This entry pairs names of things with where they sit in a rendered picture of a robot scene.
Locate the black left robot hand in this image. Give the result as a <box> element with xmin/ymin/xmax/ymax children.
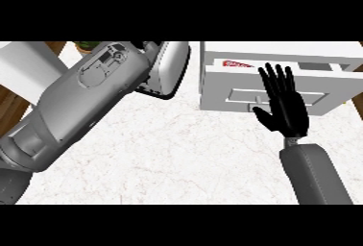
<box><xmin>134</xmin><ymin>40</ymin><xmax>194</xmax><ymax>101</ymax></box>

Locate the white drawer cabinet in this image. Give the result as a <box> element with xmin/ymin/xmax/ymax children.
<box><xmin>200</xmin><ymin>40</ymin><xmax>363</xmax><ymax>117</ymax></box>

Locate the white drawer front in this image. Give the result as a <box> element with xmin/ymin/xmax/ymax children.
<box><xmin>200</xmin><ymin>69</ymin><xmax>355</xmax><ymax>117</ymax></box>

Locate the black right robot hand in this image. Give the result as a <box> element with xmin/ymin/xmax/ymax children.
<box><xmin>252</xmin><ymin>62</ymin><xmax>311</xmax><ymax>138</ymax></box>

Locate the green potted plant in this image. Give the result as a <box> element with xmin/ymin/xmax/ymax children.
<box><xmin>73</xmin><ymin>40</ymin><xmax>104</xmax><ymax>56</ymax></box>

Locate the red can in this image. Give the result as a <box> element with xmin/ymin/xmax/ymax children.
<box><xmin>222</xmin><ymin>60</ymin><xmax>257</xmax><ymax>69</ymax></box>

